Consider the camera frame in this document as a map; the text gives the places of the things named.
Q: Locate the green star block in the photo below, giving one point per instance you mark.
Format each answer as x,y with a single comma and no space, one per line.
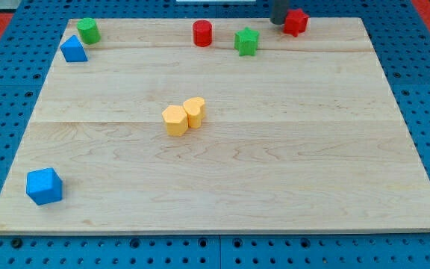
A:
246,41

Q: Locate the red star block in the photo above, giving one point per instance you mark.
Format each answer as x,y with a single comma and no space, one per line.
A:
295,22

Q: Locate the yellow heart block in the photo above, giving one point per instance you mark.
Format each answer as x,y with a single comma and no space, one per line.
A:
195,110

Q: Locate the yellow hexagon block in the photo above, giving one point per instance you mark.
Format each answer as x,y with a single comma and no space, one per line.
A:
175,120

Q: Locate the wooden board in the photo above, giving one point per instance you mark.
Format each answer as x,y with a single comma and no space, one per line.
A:
305,137

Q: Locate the red cylinder block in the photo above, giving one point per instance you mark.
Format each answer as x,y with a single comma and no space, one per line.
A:
202,33

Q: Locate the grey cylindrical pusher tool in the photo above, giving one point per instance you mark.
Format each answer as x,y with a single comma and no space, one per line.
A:
279,11

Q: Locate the green cylinder block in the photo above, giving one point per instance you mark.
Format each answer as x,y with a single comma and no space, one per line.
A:
88,30

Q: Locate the blue triangle block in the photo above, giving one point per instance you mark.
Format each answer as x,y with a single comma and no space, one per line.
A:
73,51

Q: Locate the blue cube block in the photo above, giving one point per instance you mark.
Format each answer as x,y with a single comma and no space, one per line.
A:
44,186

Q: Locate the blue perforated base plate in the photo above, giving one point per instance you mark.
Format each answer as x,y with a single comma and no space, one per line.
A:
29,33

